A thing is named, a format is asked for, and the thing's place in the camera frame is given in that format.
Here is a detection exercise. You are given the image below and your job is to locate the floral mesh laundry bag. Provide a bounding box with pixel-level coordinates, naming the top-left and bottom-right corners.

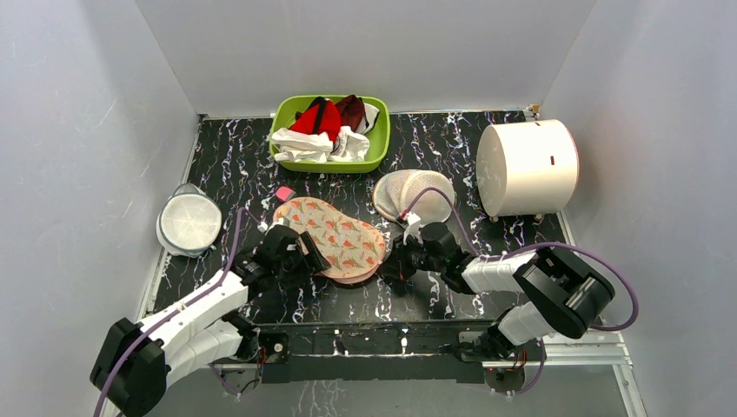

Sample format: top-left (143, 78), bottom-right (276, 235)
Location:
top-left (273, 197), bottom-right (387, 285)

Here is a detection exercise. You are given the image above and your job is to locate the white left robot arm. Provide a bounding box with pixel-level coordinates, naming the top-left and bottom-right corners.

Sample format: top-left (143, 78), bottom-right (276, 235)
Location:
top-left (90, 222), bottom-right (330, 416)

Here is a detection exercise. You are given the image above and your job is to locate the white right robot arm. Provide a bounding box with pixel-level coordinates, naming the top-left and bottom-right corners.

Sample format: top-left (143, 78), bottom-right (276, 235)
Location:
top-left (379, 219), bottom-right (615, 360)

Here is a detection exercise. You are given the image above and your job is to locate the white mesh laundry bag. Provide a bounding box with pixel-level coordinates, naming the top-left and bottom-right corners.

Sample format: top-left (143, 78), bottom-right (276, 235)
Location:
top-left (372, 169), bottom-right (455, 224)

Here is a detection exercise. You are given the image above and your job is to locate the grey round mesh laundry bag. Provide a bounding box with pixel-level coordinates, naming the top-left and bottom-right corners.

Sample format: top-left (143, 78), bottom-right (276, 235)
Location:
top-left (156, 183), bottom-right (222, 258)

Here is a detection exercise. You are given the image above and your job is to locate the small pink block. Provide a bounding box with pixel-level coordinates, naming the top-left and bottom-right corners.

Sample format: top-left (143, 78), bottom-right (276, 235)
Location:
top-left (275, 186), bottom-right (296, 202)

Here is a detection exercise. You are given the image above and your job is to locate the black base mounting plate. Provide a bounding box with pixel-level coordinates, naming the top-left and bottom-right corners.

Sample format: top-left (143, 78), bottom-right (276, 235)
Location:
top-left (203, 320), bottom-right (526, 394)

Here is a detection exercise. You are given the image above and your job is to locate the white crumpled garment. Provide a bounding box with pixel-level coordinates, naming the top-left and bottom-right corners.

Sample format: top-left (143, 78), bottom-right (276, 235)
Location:
top-left (269, 126), bottom-right (370, 163)

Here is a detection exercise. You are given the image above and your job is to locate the white cylindrical drum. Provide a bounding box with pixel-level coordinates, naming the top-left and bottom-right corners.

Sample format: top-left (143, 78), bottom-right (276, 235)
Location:
top-left (475, 119), bottom-right (579, 217)

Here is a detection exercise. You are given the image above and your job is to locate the red black garment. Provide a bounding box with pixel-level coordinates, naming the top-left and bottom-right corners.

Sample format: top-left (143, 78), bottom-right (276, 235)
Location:
top-left (289, 96), bottom-right (342, 142)

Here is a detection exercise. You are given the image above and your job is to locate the green plastic basin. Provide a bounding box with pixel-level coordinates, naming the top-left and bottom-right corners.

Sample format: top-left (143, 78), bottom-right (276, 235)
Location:
top-left (271, 94), bottom-right (390, 174)

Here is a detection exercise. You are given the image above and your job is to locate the dark red white garment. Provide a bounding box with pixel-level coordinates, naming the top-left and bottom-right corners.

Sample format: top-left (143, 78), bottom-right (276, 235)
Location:
top-left (335, 95), bottom-right (381, 135)

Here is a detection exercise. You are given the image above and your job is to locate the aluminium frame rail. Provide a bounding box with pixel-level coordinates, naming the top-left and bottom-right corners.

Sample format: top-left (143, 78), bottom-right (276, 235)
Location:
top-left (112, 328), bottom-right (634, 369)

